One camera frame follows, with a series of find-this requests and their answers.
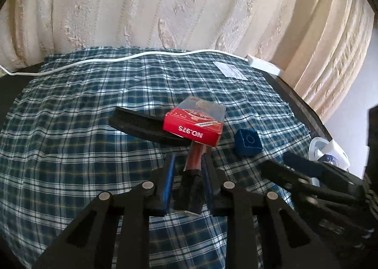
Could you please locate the white power cable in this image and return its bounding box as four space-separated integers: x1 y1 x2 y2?
0 49 250 77

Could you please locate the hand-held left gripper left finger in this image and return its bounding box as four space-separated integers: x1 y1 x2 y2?
32 155 178 269

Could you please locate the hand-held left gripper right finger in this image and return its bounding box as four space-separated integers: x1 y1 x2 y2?
202 154 334 269

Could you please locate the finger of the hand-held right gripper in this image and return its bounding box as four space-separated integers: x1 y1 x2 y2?
283 152 366 196
261 161 355 217

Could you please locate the blue plaid cloth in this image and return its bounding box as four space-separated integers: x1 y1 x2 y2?
0 46 314 269

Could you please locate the white power strip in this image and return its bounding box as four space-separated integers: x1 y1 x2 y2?
245 54 284 76

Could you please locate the white plastic container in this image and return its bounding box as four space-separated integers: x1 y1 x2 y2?
308 136 352 187

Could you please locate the blue building block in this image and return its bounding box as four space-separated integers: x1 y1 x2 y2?
234 129 263 157

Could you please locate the white paper label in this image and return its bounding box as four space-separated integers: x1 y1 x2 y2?
213 61 249 81

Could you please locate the red-handled black brush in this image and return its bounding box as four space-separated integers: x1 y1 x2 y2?
176 139 207 217

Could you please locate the red card box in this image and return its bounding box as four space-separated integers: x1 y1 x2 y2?
162 96 227 148

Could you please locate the beige patterned curtain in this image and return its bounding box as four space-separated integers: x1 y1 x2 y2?
0 0 375 122

